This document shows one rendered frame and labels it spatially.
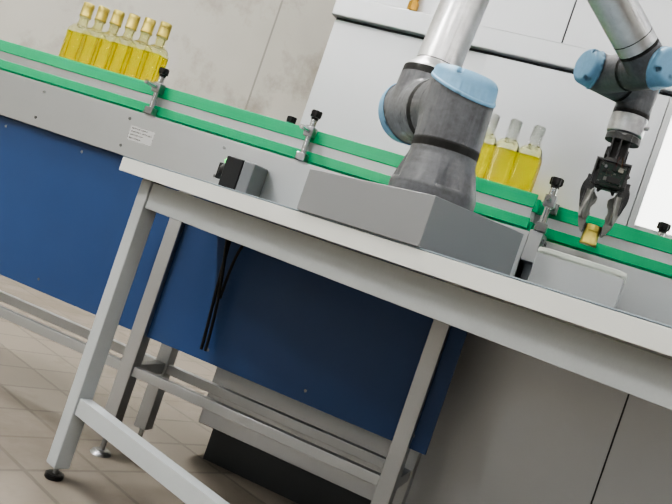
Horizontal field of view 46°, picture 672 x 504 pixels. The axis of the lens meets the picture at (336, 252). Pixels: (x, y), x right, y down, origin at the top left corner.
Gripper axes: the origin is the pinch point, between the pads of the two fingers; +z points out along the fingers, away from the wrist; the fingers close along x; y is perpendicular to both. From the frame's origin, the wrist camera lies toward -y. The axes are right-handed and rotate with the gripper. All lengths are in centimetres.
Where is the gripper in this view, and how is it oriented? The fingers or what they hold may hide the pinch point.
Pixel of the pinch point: (592, 228)
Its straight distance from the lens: 177.4
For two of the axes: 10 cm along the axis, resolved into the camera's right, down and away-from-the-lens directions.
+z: -3.2, 9.5, 0.1
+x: 9.0, 3.1, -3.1
